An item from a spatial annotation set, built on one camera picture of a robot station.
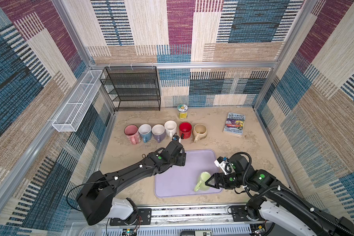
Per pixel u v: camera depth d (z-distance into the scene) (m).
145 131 0.99
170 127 1.00
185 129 1.04
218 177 0.66
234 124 1.08
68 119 0.70
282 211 0.56
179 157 0.75
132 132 0.97
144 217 0.73
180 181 0.83
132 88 1.11
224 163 0.71
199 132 1.02
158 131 1.02
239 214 0.73
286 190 0.50
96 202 0.41
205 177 0.76
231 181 0.65
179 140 0.77
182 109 1.09
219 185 0.65
